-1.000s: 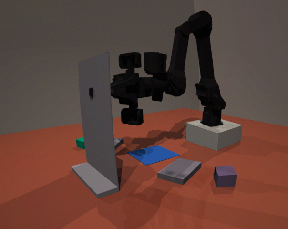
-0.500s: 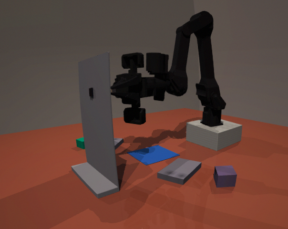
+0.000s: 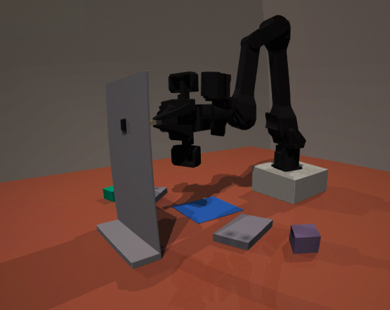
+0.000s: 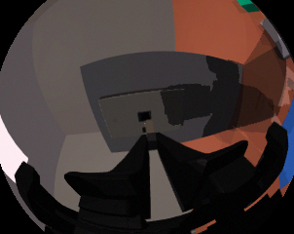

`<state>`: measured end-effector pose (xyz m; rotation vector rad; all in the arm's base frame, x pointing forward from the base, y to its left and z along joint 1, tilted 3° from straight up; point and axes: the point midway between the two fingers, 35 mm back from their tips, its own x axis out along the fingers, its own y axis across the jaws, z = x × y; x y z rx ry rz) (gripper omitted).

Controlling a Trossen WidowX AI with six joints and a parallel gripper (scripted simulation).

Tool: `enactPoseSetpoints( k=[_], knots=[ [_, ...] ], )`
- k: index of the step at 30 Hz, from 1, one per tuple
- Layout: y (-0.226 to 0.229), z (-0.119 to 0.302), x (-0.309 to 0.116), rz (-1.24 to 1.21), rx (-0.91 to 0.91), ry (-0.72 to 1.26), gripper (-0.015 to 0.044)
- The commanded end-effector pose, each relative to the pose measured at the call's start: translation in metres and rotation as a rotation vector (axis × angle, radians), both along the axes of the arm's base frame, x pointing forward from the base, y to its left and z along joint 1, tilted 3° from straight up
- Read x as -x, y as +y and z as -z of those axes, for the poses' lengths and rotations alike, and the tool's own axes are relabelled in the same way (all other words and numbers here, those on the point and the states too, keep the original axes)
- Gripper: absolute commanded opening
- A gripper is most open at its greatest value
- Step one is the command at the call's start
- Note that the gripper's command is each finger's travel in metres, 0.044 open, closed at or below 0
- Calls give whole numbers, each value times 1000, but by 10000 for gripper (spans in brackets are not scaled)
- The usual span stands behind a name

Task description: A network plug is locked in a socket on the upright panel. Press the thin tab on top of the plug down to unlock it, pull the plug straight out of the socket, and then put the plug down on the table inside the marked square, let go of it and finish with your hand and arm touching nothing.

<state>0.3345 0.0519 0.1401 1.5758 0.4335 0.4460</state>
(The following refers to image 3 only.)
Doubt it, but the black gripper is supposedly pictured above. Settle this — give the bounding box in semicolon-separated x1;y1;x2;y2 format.
152;71;217;168

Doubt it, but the blue square patch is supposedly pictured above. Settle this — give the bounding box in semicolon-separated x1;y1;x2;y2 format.
172;196;243;223

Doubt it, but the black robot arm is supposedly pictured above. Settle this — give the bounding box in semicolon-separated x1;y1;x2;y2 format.
201;15;306;172

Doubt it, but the small green block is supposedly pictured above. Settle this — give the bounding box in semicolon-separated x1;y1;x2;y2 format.
103;186;115;202

